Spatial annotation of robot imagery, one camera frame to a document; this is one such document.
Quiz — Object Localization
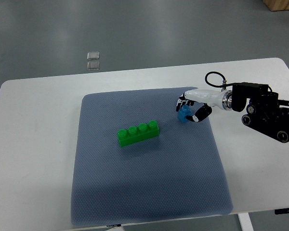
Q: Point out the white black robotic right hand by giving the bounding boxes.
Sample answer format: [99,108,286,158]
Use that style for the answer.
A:
[176,89,232,122]

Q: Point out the small blue toy block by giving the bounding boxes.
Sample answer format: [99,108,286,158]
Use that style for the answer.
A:
[178,105,193,123]

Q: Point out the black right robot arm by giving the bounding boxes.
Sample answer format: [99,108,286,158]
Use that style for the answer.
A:
[231,82,289,143]

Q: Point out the long green toy block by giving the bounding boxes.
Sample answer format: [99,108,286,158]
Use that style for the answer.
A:
[117,120,159,147]

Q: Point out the blue-grey textured mat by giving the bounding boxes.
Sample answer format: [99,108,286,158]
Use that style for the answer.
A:
[71,88,233,226]

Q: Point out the wooden box corner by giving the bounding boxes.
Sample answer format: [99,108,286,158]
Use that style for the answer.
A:
[263,0,289,12]

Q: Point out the white table leg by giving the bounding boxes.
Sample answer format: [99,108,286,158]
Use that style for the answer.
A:
[237,213,254,231]

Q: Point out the black table control panel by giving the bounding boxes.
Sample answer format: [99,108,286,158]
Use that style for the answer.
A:
[274,208,289,215]

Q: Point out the lower metal floor plate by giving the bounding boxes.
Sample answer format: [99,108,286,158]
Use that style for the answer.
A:
[87,61,100,71]

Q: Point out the metal floor plate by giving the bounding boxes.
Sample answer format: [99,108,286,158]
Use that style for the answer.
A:
[87,61,100,71]
[87,51,100,60]

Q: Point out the upper metal floor plate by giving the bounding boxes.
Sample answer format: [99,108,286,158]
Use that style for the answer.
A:
[87,51,100,60]

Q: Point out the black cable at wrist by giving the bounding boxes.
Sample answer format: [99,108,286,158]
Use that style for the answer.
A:
[205,71,228,89]

